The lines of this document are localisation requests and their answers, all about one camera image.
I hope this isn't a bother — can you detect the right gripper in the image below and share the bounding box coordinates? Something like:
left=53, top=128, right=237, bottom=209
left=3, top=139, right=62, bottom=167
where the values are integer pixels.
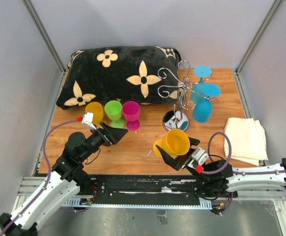
left=156, top=129, right=210, bottom=183

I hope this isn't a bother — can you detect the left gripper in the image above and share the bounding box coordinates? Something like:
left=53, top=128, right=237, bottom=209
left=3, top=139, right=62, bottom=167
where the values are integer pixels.
left=80, top=121, right=129, bottom=161

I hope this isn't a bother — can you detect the yellow plastic goblet front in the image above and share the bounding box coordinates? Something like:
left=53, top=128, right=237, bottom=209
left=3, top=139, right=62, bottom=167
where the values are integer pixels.
left=153, top=129, right=190, bottom=157

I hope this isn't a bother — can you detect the yellow plastic goblet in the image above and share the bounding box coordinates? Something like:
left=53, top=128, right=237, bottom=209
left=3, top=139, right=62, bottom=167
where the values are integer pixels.
left=85, top=102, right=104, bottom=122
left=153, top=129, right=190, bottom=157

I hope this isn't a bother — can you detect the magenta plastic goblet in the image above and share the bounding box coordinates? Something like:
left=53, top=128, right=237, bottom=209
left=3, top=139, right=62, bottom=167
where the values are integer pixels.
left=122, top=101, right=140, bottom=131

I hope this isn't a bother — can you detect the chrome wine glass rack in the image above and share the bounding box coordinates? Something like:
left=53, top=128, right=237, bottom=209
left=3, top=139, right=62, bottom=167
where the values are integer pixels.
left=157, top=60, right=212, bottom=135

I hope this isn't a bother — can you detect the blue plastic goblet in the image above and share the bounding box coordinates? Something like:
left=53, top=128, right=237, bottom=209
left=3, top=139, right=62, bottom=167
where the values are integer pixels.
left=191, top=66, right=212, bottom=104
left=192, top=83, right=221, bottom=123

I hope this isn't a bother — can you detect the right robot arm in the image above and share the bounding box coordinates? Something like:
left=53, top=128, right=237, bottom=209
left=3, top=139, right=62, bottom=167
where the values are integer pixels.
left=153, top=138, right=286, bottom=198

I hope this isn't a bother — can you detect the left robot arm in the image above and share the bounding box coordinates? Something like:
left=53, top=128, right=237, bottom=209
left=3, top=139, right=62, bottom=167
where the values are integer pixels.
left=0, top=123, right=128, bottom=236

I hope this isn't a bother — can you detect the green plastic goblet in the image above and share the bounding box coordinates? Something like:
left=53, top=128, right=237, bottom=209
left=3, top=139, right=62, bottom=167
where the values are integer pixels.
left=104, top=100, right=124, bottom=128

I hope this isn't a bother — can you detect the yellow plastic goblet rear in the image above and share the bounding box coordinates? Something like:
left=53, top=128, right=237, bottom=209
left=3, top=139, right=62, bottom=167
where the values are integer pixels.
left=85, top=102, right=104, bottom=122

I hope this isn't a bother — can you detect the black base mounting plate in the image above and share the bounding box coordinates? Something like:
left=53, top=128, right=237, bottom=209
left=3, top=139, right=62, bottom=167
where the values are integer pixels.
left=74, top=174, right=229, bottom=207

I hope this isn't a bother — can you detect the white folded cloth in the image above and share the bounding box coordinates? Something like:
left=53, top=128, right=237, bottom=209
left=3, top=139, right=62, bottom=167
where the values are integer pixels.
left=224, top=118, right=268, bottom=166

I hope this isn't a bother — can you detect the black floral plush pillow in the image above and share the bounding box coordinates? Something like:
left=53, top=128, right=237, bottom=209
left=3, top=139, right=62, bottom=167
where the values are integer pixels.
left=56, top=46, right=181, bottom=110

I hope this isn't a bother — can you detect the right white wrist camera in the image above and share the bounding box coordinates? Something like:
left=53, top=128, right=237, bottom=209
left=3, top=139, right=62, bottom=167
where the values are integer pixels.
left=187, top=147, right=209, bottom=174

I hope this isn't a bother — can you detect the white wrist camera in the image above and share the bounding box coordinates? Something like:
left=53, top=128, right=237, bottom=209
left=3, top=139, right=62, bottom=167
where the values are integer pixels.
left=187, top=147, right=209, bottom=174
left=77, top=112, right=97, bottom=131

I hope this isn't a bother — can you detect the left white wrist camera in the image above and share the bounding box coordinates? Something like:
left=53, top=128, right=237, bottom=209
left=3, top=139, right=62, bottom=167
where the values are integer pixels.
left=77, top=112, right=97, bottom=131

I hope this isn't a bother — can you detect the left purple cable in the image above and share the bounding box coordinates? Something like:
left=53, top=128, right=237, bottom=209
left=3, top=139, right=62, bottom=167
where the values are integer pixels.
left=0, top=117, right=81, bottom=236

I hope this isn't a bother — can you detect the right aluminium frame post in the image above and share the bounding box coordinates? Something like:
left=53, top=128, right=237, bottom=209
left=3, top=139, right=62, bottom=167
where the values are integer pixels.
left=235, top=0, right=285, bottom=76

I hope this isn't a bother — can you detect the aluminium frame post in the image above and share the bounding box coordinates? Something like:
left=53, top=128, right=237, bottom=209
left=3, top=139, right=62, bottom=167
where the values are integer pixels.
left=235, top=0, right=285, bottom=76
left=22, top=0, right=65, bottom=73

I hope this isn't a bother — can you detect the left aluminium frame post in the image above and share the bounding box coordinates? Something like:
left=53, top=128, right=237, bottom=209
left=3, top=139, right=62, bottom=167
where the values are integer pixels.
left=22, top=0, right=65, bottom=73

